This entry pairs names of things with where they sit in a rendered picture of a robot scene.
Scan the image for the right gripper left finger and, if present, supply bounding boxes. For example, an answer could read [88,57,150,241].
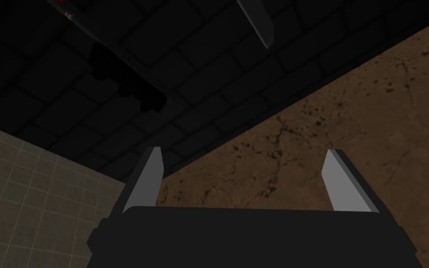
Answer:
[115,146,165,214]

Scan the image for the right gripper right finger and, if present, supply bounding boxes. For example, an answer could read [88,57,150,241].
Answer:
[321,148,391,214]

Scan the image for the grey flat bar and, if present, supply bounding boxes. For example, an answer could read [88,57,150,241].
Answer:
[236,0,275,49]

